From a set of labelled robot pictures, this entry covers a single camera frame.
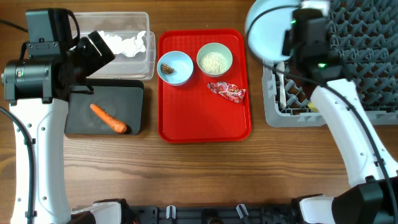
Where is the white plastic spoon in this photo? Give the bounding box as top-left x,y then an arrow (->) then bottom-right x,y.
276,62 -> 287,110

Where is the green bowl with rice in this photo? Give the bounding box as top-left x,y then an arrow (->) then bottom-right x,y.
197,42 -> 233,77

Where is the clear plastic bin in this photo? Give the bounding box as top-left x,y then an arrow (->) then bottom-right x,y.
75,12 -> 156,80

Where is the grey dishwasher rack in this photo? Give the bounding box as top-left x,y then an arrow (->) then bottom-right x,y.
262,0 -> 397,128

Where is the light blue plate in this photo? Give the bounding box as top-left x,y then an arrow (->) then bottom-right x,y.
245,0 -> 300,62

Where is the brown food scrap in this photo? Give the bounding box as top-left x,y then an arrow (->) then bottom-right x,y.
160,63 -> 175,75

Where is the white tissue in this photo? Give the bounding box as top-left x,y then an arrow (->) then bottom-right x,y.
98,31 -> 147,57

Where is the red plastic tray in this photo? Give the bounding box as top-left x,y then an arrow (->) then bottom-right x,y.
158,29 -> 252,143

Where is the red snack wrapper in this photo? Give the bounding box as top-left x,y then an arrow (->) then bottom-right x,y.
207,82 -> 246,103

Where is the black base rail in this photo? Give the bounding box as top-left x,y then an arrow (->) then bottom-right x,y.
130,203 -> 304,224

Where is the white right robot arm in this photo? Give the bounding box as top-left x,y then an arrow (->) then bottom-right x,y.
283,1 -> 397,223

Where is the light blue bowl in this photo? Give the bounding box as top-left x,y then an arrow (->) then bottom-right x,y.
157,51 -> 194,86

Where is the black plastic bin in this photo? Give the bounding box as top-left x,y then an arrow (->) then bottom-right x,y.
65,79 -> 144,135

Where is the yellow plastic cup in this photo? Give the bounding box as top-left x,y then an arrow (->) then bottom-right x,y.
307,101 -> 318,112

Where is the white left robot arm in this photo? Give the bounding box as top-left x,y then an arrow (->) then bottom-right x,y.
1,8 -> 136,224

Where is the orange carrot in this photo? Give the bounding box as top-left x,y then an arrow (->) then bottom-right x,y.
90,104 -> 127,134

